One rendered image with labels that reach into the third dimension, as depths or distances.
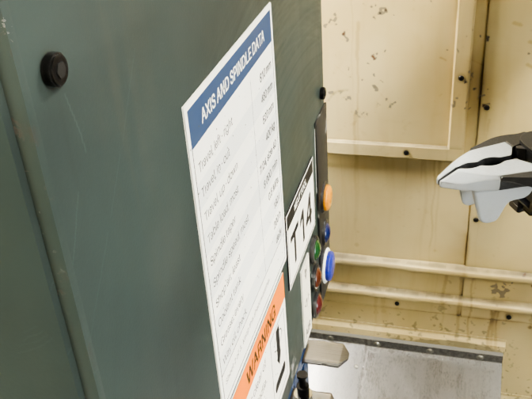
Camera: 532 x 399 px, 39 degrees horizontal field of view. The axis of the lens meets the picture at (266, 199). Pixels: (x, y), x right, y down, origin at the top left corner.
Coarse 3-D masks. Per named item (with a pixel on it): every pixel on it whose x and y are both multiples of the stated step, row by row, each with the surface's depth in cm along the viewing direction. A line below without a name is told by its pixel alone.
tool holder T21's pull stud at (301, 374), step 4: (300, 372) 101; (304, 372) 101; (300, 376) 100; (304, 376) 100; (300, 380) 101; (304, 380) 101; (300, 384) 101; (304, 384) 101; (308, 384) 102; (300, 388) 101; (304, 388) 101; (308, 388) 101; (300, 392) 101; (304, 392) 101; (308, 392) 102; (300, 396) 102; (304, 396) 102
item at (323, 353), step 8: (312, 344) 122; (320, 344) 121; (328, 344) 121; (336, 344) 121; (304, 352) 120; (312, 352) 120; (320, 352) 120; (328, 352) 120; (336, 352) 120; (344, 352) 120; (304, 360) 119; (312, 360) 119; (320, 360) 118; (328, 360) 118; (336, 360) 118; (344, 360) 118
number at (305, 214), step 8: (312, 192) 65; (304, 200) 62; (312, 200) 66; (304, 208) 62; (312, 208) 66; (304, 216) 63; (312, 216) 66; (304, 224) 63; (312, 224) 66; (304, 232) 63; (304, 240) 64
